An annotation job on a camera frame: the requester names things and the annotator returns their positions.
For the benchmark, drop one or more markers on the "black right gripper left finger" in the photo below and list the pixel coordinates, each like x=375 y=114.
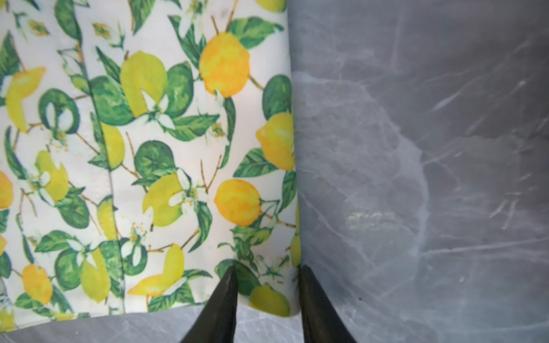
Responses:
x=217 y=321

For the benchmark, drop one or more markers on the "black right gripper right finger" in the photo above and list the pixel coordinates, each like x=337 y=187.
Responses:
x=321 y=323

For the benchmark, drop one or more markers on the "lemon print skirt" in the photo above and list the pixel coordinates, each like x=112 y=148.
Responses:
x=146 y=148

